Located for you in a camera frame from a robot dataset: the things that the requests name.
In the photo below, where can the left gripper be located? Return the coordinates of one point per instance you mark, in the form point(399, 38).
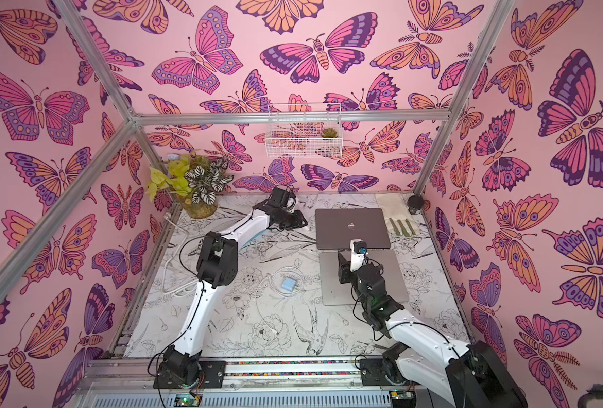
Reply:
point(299, 221)

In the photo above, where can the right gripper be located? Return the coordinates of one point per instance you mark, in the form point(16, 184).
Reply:
point(345, 264)

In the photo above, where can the light blue charger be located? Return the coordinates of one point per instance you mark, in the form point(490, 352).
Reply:
point(288, 285)

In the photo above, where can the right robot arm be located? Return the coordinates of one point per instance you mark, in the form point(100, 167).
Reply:
point(463, 374)

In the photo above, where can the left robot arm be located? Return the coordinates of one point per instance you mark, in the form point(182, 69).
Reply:
point(178, 366)

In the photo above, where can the silver laptop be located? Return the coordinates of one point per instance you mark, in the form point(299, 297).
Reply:
point(336, 294)

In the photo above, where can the dark grey laptop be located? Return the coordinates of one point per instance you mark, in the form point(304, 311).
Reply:
point(336, 228)

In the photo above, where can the green cutlery piece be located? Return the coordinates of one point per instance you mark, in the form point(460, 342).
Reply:
point(411, 225)
point(394, 227)
point(402, 228)

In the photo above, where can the white cloth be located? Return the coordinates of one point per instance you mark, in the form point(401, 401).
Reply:
point(394, 206)

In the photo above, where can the potted plant in vase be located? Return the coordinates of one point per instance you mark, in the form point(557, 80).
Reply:
point(196, 181)

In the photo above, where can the small succulent in basket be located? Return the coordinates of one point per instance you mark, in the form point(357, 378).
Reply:
point(329, 133)

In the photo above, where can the black round object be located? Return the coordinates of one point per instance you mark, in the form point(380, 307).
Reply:
point(416, 204)

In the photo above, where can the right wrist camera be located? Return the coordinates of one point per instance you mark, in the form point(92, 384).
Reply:
point(357, 252)

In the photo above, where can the white wire basket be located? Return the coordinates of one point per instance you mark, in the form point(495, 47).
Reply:
point(294, 130)

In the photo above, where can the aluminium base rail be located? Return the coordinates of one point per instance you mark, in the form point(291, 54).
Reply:
point(326, 381)

